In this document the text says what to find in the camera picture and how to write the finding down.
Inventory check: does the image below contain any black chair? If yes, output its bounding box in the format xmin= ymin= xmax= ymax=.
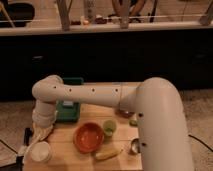
xmin=0 ymin=0 xmax=35 ymax=28

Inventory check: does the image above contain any dark red bowl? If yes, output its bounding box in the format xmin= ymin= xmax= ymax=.
xmin=116 ymin=109 xmax=134 ymax=118

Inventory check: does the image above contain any grey sponge block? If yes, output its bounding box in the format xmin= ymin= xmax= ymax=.
xmin=62 ymin=101 xmax=74 ymax=107

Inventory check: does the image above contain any black cable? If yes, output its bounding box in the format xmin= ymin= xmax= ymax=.
xmin=188 ymin=133 xmax=213 ymax=154

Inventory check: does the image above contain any black clamp on table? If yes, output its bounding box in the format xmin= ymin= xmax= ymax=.
xmin=16 ymin=127 xmax=33 ymax=168

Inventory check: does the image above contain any white handled brush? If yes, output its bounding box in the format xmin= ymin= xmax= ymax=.
xmin=18 ymin=134 xmax=42 ymax=156

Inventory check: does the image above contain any orange bowl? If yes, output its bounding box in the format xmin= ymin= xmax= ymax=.
xmin=73 ymin=122 xmax=104 ymax=153

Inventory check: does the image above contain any green chili pepper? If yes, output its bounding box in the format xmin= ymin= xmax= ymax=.
xmin=129 ymin=120 xmax=138 ymax=127

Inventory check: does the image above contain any green cup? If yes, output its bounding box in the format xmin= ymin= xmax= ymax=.
xmin=103 ymin=120 xmax=117 ymax=137

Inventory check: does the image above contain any yellow corn cob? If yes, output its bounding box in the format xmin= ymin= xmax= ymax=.
xmin=95 ymin=149 xmax=121 ymax=160

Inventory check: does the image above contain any white paper cup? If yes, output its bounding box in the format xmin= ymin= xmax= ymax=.
xmin=30 ymin=141 xmax=52 ymax=163

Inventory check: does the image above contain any green plastic tray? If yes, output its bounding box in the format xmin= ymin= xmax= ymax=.
xmin=56 ymin=77 xmax=84 ymax=123

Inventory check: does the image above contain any small metal cup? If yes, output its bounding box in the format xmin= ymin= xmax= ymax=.
xmin=131 ymin=138 xmax=140 ymax=154

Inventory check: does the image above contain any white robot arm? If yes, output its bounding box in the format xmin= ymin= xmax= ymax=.
xmin=32 ymin=75 xmax=194 ymax=171

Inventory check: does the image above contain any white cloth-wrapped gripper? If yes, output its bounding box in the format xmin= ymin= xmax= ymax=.
xmin=33 ymin=123 xmax=54 ymax=141

